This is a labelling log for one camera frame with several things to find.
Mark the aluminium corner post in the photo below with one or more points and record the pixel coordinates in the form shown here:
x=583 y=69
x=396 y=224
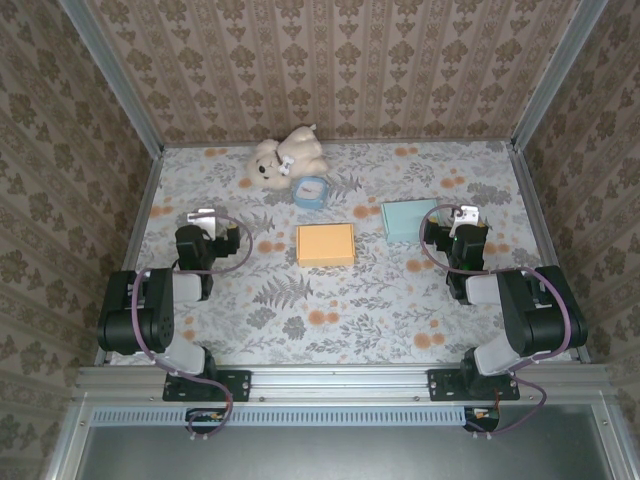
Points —
x=113 y=75
x=556 y=75

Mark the cream plush dog toy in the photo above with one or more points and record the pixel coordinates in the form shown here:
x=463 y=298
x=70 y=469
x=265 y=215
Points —
x=300 y=145

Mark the small blue square box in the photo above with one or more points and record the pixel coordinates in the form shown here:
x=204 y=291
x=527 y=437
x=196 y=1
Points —
x=310 y=192

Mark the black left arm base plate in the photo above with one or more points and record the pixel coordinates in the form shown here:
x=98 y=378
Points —
x=240 y=385

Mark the grey metal panel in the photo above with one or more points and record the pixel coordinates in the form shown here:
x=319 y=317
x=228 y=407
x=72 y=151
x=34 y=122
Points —
x=350 y=455

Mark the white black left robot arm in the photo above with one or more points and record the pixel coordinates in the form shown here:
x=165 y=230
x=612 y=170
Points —
x=135 y=315

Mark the light blue paper box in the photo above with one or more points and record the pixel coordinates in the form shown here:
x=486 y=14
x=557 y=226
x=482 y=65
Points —
x=405 y=220

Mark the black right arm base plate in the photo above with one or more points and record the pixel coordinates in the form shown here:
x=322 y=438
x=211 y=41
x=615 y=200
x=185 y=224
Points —
x=440 y=385

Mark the aluminium side rail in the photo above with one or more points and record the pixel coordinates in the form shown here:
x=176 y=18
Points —
x=142 y=220
x=539 y=220

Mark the aluminium front rail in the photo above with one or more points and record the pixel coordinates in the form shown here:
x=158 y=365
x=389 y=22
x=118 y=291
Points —
x=340 y=382

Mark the black connector board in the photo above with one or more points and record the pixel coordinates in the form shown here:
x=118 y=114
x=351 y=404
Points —
x=487 y=420
x=200 y=417

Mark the orange paper box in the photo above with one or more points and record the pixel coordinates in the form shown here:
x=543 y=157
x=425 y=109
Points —
x=325 y=245

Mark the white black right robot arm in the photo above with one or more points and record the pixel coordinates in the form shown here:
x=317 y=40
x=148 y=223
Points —
x=540 y=315

